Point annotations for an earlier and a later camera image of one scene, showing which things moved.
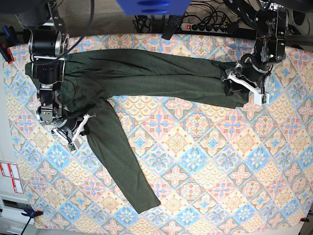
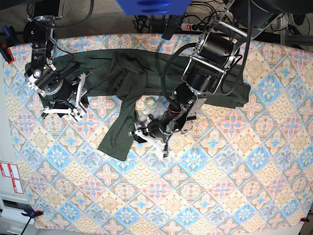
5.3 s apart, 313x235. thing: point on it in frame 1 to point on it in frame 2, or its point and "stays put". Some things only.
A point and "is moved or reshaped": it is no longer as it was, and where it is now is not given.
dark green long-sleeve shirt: [91, 78] is moved or reshaped
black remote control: [173, 22] stays put
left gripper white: [79, 137] to [78, 112]
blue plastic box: [154, 7] stays put
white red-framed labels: [10, 170] stays put
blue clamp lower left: [31, 214] stays put
